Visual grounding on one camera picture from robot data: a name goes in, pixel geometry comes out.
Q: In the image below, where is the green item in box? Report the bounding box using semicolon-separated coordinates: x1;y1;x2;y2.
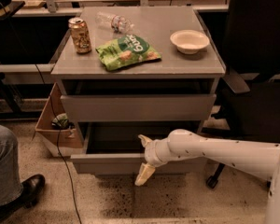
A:
51;113;74;130

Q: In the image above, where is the white paper bowl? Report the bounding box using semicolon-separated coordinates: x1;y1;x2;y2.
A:
170;30;210;55

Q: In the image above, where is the grey top drawer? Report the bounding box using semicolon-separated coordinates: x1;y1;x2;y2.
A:
61;94;216;122

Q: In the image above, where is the grey drawer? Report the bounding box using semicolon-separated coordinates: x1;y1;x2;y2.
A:
71;121;198;176
61;94;216;122

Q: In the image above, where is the black floor cable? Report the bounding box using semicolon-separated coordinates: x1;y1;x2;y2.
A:
34;63;83;224

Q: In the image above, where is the person leg in jeans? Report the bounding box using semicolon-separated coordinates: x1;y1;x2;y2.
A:
0;125;23;206

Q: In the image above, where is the clear plastic water bottle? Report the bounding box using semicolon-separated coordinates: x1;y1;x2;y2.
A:
95;11;134;34

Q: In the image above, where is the green chip bag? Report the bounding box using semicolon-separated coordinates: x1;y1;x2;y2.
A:
96;35;161;71

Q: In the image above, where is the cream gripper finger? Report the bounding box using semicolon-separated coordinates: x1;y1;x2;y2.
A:
138;134;152;147
134;163;156;186

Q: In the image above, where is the cardboard box on floor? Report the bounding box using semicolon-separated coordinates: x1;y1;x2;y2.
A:
35;84;83;157

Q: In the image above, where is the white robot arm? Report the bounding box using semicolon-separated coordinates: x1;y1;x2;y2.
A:
135;129;280;224

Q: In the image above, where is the gold soda can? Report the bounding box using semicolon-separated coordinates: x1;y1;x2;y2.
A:
68;17;91;54

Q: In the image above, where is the black office chair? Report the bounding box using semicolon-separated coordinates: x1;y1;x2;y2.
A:
201;0;280;189

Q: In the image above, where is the black leather shoe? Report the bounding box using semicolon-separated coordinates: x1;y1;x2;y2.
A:
0;175;46;222

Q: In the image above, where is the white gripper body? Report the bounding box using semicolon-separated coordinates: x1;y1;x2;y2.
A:
144;138;175;167

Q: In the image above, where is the grey drawer cabinet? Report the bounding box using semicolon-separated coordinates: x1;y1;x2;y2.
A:
50;5;227;147

